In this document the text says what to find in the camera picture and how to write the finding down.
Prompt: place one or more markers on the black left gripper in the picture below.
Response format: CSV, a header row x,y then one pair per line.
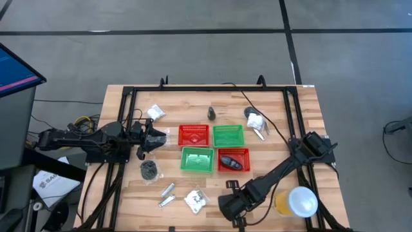
x,y
136,132

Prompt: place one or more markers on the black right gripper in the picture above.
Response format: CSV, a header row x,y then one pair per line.
x,y
233,206

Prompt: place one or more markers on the white cotton pads bag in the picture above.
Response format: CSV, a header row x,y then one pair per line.
x,y
155,112

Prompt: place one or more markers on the black round mesh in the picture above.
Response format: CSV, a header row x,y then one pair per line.
x,y
249,111
148,169

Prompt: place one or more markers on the clear vanity pack bag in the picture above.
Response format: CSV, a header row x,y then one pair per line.
x,y
195,200

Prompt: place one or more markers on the silver nail clipper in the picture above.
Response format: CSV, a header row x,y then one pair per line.
x,y
167,189
259,134
167,200

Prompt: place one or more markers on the small black bottle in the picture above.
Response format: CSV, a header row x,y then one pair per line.
x,y
211,113

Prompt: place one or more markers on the white cotton balls bag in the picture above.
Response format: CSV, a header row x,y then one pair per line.
x,y
255,121

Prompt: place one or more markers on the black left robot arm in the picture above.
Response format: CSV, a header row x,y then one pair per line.
x,y
80,140

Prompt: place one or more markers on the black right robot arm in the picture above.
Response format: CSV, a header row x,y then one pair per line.
x,y
283,167

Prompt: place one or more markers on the black oblong travel razor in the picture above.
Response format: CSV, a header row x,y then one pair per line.
x,y
231,162

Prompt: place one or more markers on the red plastic slotted basket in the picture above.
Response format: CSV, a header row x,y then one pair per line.
x,y
193,132
245,161

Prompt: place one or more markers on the green plastic slotted basket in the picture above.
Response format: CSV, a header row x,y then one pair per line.
x,y
228,137
197,161

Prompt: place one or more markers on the yellow cup with white lid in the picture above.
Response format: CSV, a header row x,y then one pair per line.
x,y
297,202

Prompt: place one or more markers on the white printed paper sheet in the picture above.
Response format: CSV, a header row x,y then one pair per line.
x,y
53,188

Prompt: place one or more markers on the monitor with blue screen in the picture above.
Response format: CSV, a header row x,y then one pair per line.
x,y
13,71

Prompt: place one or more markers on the grey metal stand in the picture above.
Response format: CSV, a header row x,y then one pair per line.
x,y
405,124

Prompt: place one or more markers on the black frame clamp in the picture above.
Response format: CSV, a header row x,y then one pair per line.
x,y
172,229

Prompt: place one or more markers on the black metal table frame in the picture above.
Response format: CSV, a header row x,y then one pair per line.
x,y
209,88

